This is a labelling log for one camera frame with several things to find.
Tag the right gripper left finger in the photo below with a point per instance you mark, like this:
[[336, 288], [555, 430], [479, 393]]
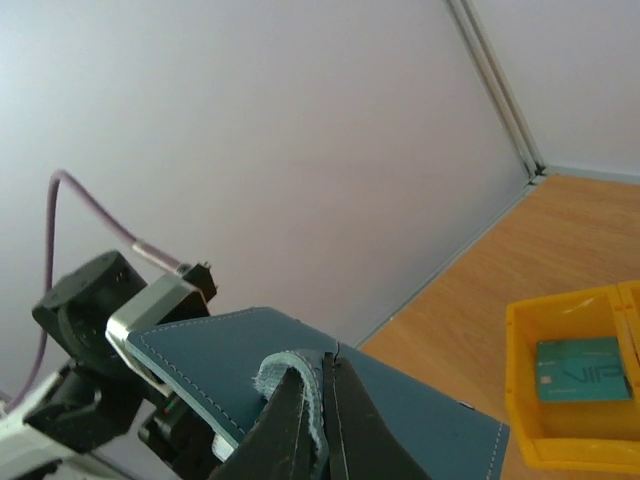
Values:
[[280, 445]]

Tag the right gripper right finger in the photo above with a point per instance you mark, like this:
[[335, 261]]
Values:
[[361, 447]]

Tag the blue leather card holder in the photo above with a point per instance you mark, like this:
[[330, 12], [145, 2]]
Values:
[[227, 366]]

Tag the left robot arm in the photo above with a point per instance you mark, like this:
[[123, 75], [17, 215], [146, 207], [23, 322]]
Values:
[[94, 397]]

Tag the teal card in bin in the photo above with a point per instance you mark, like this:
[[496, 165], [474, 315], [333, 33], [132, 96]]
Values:
[[581, 370]]

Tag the yellow bin left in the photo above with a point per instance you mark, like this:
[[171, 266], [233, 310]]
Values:
[[593, 436]]

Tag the yellow bin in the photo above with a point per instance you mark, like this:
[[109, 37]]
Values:
[[629, 293], [593, 436]]

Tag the yellow bin middle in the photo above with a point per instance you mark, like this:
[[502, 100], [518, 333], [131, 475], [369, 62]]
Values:
[[629, 293]]

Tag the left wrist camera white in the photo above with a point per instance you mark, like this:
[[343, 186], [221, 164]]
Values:
[[181, 295]]

